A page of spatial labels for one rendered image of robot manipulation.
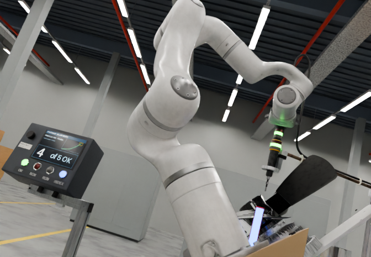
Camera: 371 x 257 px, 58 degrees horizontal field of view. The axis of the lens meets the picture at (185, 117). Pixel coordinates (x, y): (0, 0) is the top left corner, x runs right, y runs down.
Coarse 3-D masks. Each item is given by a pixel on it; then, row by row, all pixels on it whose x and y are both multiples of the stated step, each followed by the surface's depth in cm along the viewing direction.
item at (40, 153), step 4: (40, 144) 113; (36, 148) 112; (40, 148) 112; (44, 148) 112; (48, 148) 112; (36, 152) 111; (40, 152) 111; (44, 152) 111; (32, 156) 111; (36, 156) 111; (40, 156) 110; (44, 156) 110
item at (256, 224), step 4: (256, 208) 98; (260, 208) 98; (256, 212) 98; (260, 212) 97; (256, 216) 97; (260, 216) 97; (256, 220) 97; (260, 220) 97; (252, 224) 97; (256, 224) 96; (260, 224) 96; (252, 228) 96; (256, 228) 96; (252, 232) 96; (256, 232) 96; (252, 236) 96; (256, 236) 96; (252, 240) 95; (256, 240) 95; (252, 244) 95
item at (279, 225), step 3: (279, 222) 136; (282, 222) 133; (276, 225) 133; (279, 225) 131; (282, 225) 132; (270, 228) 132; (273, 228) 130; (276, 228) 130; (267, 231) 132; (270, 231) 130; (273, 231) 130; (264, 234) 131; (267, 234) 130; (270, 234) 130; (261, 237) 131; (264, 237) 131; (258, 240) 133; (261, 240) 132
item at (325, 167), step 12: (312, 156) 124; (300, 168) 128; (312, 168) 129; (324, 168) 130; (288, 180) 131; (300, 180) 132; (312, 180) 133; (324, 180) 134; (288, 192) 135; (300, 192) 135; (312, 192) 136
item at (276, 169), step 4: (280, 152) 137; (284, 152) 137; (280, 156) 135; (284, 156) 136; (280, 160) 135; (276, 164) 136; (280, 164) 135; (264, 168) 133; (268, 168) 132; (272, 168) 131; (276, 168) 132; (280, 168) 135; (276, 172) 135
